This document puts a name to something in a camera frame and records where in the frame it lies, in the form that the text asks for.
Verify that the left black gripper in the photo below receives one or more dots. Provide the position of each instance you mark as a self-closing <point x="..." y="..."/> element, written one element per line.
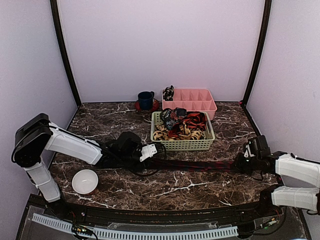
<point x="140" y="166"/>

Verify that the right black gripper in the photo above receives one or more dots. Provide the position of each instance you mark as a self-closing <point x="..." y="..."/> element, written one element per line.
<point x="238" y="162"/>

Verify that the red navy striped tie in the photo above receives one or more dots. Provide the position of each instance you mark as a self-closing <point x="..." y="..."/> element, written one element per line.
<point x="191" y="166"/>

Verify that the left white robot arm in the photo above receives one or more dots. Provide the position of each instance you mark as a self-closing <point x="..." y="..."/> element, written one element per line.
<point x="40" y="135"/>

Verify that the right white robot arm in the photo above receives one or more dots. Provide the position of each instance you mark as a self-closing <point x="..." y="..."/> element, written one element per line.
<point x="298" y="180"/>

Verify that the yellow insect print tie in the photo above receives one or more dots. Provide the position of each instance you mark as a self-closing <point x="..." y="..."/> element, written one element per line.
<point x="160" y="133"/>

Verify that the white bowl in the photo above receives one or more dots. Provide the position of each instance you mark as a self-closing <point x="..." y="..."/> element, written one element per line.
<point x="85" y="182"/>

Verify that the green perforated plastic basket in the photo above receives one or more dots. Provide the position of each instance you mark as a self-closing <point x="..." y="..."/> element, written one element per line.
<point x="184" y="145"/>

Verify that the dark floral tie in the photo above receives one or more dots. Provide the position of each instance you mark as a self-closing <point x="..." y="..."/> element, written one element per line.
<point x="170" y="117"/>

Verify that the dark blue mug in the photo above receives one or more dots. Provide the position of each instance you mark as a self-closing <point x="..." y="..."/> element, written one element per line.
<point x="145" y="100"/>

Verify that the red saucer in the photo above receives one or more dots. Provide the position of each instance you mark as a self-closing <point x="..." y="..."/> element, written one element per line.
<point x="154" y="108"/>

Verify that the rolled black floral tie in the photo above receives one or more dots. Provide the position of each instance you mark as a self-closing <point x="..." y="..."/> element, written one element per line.
<point x="168" y="93"/>

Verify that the black red striped tie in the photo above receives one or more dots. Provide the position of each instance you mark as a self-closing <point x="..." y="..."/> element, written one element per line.
<point x="194" y="121"/>

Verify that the pink divided organizer box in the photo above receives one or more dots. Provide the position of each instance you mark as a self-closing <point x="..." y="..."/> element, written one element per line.
<point x="191" y="99"/>

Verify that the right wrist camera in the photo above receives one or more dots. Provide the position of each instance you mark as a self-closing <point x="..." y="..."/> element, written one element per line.
<point x="257" y="147"/>

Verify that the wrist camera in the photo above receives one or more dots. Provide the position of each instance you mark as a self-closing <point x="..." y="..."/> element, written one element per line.
<point x="257" y="147"/>
<point x="148" y="151"/>

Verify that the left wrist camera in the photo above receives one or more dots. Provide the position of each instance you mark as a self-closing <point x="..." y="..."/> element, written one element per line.
<point x="148" y="151"/>

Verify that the black front rail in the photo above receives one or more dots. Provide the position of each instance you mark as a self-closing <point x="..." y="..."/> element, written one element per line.
<point x="240" y="214"/>

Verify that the white slotted cable duct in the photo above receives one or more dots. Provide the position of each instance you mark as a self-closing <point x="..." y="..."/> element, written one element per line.
<point x="121" y="231"/>

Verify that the right black corner post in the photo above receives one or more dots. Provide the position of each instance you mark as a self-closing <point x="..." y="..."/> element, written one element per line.
<point x="258" y="53"/>

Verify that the black corner post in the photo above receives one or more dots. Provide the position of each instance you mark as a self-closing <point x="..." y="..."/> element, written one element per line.
<point x="258" y="53"/>
<point x="63" y="51"/>

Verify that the left black corner post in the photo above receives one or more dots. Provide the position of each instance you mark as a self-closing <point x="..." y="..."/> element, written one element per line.
<point x="63" y="51"/>

